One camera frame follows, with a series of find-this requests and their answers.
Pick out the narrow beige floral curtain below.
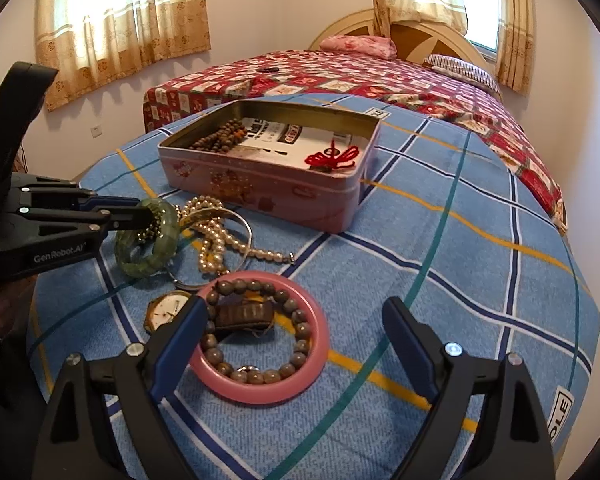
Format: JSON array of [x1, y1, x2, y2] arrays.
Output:
[[495, 0, 537, 95]]

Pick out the thin silver bangle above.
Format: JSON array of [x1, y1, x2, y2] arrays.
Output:
[[167, 207, 253, 291]]

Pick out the window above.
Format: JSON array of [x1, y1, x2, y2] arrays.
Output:
[[452, 0, 501, 58]]

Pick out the printed paper leaflet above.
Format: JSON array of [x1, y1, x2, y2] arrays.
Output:
[[230, 116, 373, 171]]

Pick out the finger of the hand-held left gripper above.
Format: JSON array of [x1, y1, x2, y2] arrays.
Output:
[[10, 204, 155, 252], [12, 175, 145, 211]]

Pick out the pink bangle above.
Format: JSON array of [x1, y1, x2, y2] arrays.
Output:
[[187, 270, 330, 406]]

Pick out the brown wooden bead necklace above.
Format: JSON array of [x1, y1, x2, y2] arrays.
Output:
[[189, 117, 246, 152]]

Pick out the brown ridged ornament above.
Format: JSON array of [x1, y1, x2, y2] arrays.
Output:
[[211, 299, 276, 333]]

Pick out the striped pillow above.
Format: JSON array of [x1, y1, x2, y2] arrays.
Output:
[[425, 53, 501, 93]]

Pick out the wide beige floral curtain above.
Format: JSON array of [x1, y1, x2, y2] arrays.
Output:
[[34, 0, 213, 113]]

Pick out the cream wooden bed headboard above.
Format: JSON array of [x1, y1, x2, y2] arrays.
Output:
[[307, 10, 491, 66]]

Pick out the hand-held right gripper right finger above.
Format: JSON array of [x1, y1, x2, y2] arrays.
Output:
[[381, 296, 556, 480]]

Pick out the gold wristwatch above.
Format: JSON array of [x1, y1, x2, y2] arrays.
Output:
[[145, 291, 193, 333]]

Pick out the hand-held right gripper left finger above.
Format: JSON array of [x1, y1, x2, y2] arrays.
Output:
[[30, 294, 211, 480]]

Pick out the pink floral pillow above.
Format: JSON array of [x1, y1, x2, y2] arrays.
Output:
[[320, 35, 398, 59]]

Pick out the white pearl necklace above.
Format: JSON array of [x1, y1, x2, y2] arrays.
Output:
[[172, 197, 296, 276]]

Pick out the bed with red quilt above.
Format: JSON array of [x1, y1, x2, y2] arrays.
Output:
[[142, 49, 568, 236]]

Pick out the pink tin box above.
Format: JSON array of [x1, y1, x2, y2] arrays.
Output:
[[157, 99, 384, 234]]

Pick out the green jade bangle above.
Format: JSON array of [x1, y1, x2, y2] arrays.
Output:
[[114, 198, 181, 277]]

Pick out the red knot ornament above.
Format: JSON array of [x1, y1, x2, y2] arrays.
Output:
[[305, 141, 362, 175]]

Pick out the person's left hand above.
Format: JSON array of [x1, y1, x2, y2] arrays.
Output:
[[0, 280, 36, 338]]

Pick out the grey-brown bead bracelet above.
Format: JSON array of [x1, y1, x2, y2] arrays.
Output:
[[200, 280, 312, 386]]

